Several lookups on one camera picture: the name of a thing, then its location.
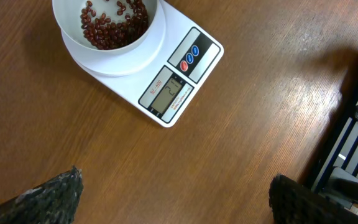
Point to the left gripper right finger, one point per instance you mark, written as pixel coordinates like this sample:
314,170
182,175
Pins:
294,203

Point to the white round bowl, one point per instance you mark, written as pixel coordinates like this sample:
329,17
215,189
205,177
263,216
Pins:
67,15

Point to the white digital kitchen scale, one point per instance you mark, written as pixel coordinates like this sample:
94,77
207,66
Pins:
162,75

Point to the black metal rack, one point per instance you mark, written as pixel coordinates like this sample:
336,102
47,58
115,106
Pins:
337,155

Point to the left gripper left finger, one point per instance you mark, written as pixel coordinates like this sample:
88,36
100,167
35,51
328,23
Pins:
54,201

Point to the red beans in bowl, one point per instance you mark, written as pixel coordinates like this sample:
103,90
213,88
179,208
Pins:
105,34

